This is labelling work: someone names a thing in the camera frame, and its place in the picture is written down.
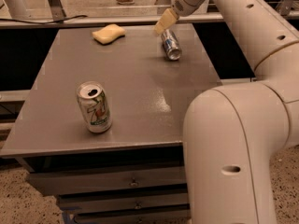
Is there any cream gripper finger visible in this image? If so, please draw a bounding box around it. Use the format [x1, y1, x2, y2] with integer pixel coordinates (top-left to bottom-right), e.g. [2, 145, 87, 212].
[153, 8, 179, 35]

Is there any blue silver redbull can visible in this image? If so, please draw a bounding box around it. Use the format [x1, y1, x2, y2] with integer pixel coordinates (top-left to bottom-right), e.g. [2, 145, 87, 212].
[161, 29, 181, 61]

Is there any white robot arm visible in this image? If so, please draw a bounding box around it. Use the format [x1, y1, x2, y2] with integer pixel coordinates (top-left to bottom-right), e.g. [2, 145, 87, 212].
[154, 0, 299, 224]

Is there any white green 7up can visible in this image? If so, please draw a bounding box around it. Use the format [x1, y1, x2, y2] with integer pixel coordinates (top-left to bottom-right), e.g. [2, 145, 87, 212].
[77, 81, 112, 133]

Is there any yellow sponge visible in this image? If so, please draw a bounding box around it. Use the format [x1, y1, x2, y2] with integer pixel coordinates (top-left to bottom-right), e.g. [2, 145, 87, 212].
[92, 24, 126, 45]

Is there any white pipe top left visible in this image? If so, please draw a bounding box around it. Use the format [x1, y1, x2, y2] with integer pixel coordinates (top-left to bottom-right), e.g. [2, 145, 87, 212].
[4, 0, 31, 19]

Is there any grey drawer cabinet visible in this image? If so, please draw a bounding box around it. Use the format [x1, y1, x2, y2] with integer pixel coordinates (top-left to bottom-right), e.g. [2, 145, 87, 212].
[1, 24, 219, 224]

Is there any top grey drawer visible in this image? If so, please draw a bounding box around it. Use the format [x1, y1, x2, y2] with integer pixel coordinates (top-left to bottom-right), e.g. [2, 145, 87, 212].
[28, 167, 186, 196]

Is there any grey drawer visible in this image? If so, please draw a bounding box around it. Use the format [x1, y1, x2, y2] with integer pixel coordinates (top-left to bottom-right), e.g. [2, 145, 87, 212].
[58, 189, 189, 214]
[28, 167, 186, 196]
[75, 204, 191, 224]

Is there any bottom grey drawer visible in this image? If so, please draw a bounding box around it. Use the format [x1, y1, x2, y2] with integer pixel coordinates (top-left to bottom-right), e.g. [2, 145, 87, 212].
[75, 204, 191, 224]

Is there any middle grey drawer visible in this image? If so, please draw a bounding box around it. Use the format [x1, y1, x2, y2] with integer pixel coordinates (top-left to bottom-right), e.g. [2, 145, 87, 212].
[58, 189, 189, 214]

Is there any black cable on rail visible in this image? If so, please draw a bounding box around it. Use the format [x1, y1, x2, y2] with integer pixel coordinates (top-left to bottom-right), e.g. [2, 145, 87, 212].
[0, 14, 90, 25]

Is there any grey metal rail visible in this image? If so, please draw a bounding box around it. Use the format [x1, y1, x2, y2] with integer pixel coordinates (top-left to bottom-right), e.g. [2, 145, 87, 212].
[0, 10, 299, 30]

